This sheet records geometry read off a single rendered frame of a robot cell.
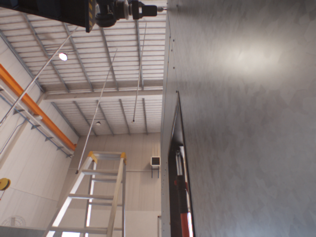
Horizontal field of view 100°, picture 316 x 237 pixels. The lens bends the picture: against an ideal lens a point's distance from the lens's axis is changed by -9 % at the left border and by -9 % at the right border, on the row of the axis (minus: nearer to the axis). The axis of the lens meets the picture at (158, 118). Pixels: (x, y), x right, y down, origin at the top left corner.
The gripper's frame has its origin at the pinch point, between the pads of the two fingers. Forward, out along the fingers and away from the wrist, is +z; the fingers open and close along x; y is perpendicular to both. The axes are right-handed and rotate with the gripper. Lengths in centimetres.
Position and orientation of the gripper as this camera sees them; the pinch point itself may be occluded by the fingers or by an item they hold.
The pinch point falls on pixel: (149, 10)
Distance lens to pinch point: 141.0
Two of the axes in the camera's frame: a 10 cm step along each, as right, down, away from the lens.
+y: 0.0, 6.6, -7.5
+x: 0.1, -7.5, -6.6
